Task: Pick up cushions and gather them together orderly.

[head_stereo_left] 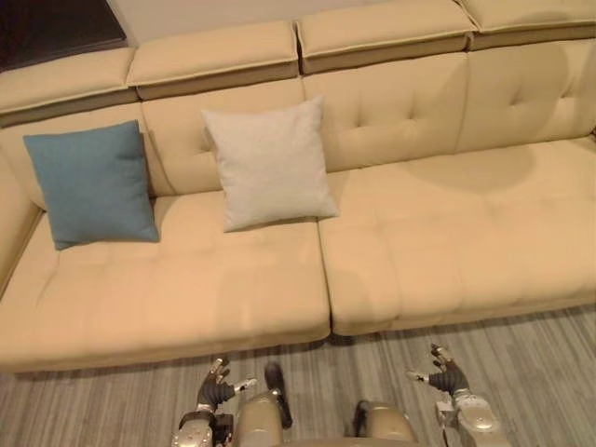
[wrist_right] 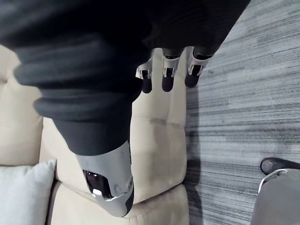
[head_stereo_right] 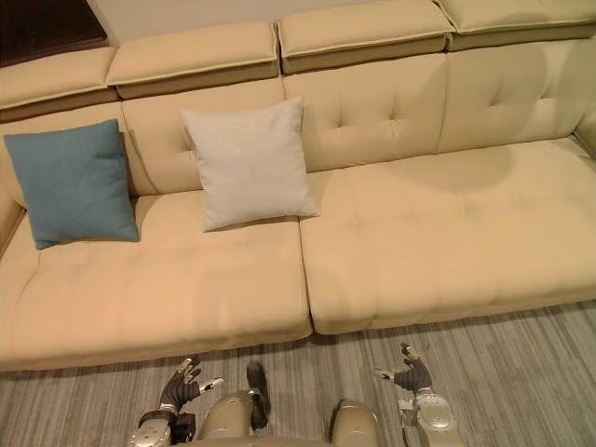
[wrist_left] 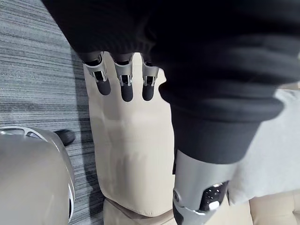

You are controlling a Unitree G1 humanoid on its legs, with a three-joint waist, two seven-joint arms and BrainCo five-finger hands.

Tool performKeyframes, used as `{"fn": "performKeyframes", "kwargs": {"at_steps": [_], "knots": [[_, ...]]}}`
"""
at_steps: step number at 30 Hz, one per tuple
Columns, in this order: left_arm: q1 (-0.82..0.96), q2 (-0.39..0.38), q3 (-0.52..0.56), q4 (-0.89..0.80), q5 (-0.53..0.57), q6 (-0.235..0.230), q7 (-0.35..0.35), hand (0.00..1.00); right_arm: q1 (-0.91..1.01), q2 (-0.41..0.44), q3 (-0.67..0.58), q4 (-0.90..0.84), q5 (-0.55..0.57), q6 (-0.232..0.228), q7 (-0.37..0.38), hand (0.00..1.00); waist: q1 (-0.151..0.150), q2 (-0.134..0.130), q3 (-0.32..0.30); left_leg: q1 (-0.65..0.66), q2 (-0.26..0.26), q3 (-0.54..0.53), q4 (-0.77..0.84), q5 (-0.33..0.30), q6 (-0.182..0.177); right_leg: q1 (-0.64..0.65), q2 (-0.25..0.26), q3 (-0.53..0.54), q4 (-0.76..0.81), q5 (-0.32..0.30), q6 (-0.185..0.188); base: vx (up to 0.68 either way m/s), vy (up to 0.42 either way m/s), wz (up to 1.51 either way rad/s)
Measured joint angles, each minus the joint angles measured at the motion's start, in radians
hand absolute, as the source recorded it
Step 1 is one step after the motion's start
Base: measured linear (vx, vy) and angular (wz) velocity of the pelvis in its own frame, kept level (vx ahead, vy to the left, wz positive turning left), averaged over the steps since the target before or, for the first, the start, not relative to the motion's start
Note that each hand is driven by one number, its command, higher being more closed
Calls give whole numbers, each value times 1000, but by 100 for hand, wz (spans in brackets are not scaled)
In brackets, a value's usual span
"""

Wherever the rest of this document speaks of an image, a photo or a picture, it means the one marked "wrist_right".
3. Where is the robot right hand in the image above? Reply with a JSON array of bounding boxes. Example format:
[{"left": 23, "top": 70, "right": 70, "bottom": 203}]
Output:
[{"left": 0, "top": 0, "right": 252, "bottom": 218}]

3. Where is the beige leather sofa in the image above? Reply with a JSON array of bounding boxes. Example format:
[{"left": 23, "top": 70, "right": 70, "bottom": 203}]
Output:
[{"left": 0, "top": 44, "right": 191, "bottom": 225}]

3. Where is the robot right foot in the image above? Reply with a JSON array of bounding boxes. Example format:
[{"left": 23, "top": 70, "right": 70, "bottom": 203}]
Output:
[{"left": 260, "top": 157, "right": 300, "bottom": 175}]

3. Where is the light grey cushion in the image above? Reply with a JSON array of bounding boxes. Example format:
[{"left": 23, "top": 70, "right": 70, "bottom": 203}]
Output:
[{"left": 0, "top": 158, "right": 58, "bottom": 225}]

